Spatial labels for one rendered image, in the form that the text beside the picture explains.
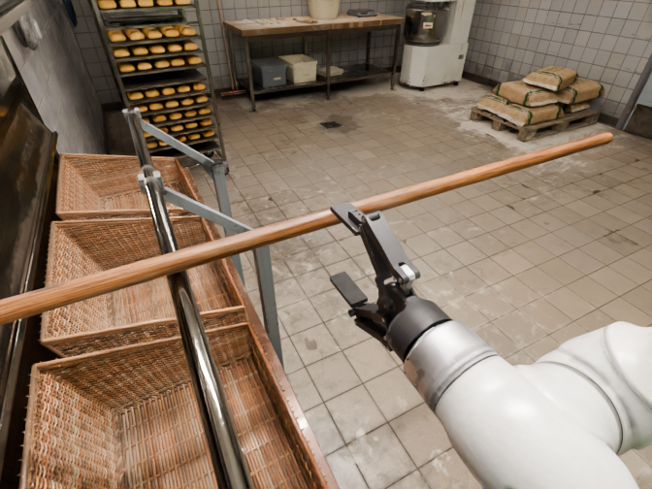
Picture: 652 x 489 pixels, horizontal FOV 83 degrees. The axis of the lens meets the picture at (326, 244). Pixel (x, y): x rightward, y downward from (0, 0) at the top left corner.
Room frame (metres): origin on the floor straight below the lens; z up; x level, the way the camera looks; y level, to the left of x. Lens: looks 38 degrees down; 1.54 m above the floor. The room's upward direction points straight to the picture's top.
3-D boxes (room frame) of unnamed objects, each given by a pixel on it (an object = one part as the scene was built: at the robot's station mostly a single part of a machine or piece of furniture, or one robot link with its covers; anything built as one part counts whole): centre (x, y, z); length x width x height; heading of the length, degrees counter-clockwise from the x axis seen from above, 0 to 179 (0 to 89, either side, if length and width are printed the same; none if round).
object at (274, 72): (5.18, 0.75, 0.35); 0.50 x 0.36 x 0.24; 27
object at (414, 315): (0.30, -0.10, 1.19); 0.09 x 0.07 x 0.08; 28
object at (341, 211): (0.42, -0.04, 1.26); 0.07 x 0.03 x 0.01; 28
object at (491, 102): (4.36, -2.08, 0.22); 0.62 x 0.36 x 0.15; 122
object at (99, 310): (0.87, 0.57, 0.72); 0.56 x 0.49 x 0.28; 28
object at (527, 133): (4.33, -2.43, 0.07); 1.20 x 0.80 x 0.14; 117
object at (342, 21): (5.50, 0.13, 0.45); 2.20 x 0.80 x 0.90; 117
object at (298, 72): (5.37, 0.38, 0.35); 0.50 x 0.36 x 0.24; 28
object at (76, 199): (1.41, 0.84, 0.72); 0.56 x 0.49 x 0.28; 28
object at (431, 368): (0.24, -0.13, 1.19); 0.09 x 0.06 x 0.09; 118
